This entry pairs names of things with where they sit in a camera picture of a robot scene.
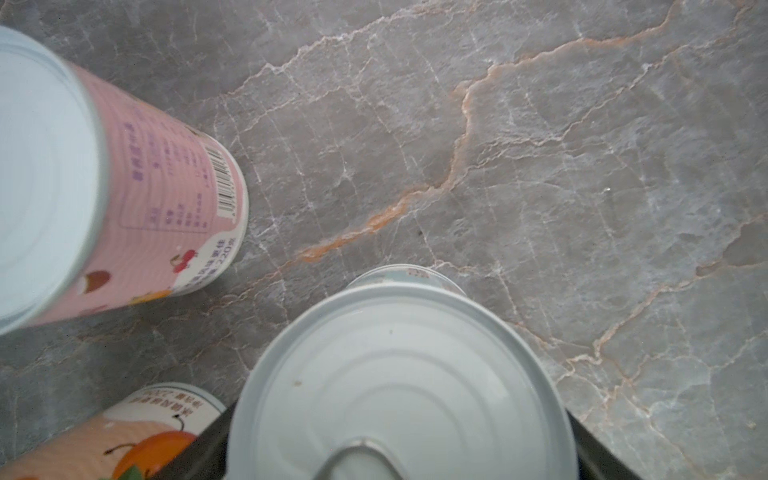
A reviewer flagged pink brown can rear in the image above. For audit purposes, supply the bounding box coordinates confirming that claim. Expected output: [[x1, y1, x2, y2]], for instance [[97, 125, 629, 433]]
[[1, 27, 249, 333]]

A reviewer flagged pale teal can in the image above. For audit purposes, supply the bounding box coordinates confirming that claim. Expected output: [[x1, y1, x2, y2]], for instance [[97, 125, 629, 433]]
[[226, 265, 579, 479]]

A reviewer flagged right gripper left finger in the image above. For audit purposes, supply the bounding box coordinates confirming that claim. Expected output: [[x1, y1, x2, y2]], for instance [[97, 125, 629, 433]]
[[152, 403, 236, 480]]

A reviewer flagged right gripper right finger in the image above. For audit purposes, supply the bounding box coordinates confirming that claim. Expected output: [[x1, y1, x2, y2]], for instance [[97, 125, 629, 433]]
[[567, 411, 641, 480]]

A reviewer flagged brown labelled can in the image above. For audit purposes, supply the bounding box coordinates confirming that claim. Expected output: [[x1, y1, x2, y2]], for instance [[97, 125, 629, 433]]
[[1, 382, 226, 480]]

